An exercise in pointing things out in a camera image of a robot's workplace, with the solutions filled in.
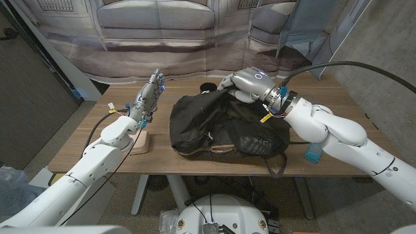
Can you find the clear plastic bag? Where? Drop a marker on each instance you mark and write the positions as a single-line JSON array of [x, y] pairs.
[[167, 222]]

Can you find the black equipment box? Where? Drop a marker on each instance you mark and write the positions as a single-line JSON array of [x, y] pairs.
[[271, 217]]

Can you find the clear plastic bin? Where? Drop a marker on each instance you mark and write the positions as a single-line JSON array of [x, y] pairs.
[[11, 175]]

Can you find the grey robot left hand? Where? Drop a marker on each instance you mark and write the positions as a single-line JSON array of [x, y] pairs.
[[146, 100]]

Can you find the black mug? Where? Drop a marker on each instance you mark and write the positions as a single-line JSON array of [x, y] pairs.
[[208, 87]]

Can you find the white table centre column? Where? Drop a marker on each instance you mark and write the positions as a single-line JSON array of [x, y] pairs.
[[178, 195]]

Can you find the white backdrop stand post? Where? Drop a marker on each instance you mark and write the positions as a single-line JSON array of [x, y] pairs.
[[87, 91]]

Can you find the person's leg in jeans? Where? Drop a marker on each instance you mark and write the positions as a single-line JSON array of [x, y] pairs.
[[16, 198]]

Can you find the white slanted table leg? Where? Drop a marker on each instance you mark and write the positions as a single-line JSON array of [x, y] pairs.
[[139, 195]]

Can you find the small teal box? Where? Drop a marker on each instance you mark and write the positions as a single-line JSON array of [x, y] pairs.
[[313, 152]]

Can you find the printed sofa room backdrop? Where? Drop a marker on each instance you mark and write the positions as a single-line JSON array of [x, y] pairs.
[[162, 42]]

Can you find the grey slanted table leg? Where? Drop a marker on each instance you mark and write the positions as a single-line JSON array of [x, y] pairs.
[[304, 198]]

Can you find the black backpack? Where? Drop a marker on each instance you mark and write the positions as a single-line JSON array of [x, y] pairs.
[[201, 123]]

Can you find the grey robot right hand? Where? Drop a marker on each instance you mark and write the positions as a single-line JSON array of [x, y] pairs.
[[255, 83]]

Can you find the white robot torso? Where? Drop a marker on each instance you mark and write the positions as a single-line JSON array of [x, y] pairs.
[[227, 214]]

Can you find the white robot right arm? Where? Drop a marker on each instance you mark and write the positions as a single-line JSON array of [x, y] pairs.
[[341, 136]]

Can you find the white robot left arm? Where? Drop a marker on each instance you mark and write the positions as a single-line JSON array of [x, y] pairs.
[[91, 162]]

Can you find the black round floor fan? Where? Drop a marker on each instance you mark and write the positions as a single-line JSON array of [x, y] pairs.
[[157, 182]]

